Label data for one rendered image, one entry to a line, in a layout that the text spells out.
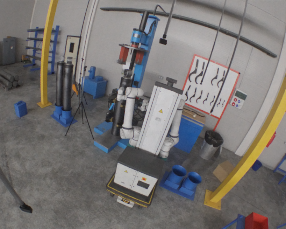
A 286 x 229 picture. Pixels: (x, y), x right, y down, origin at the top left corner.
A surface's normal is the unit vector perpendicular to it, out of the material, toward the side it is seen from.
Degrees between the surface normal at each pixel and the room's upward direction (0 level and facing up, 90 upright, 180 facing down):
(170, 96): 90
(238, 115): 90
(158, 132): 90
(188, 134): 90
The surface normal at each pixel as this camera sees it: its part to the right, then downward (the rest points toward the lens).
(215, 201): -0.42, 0.32
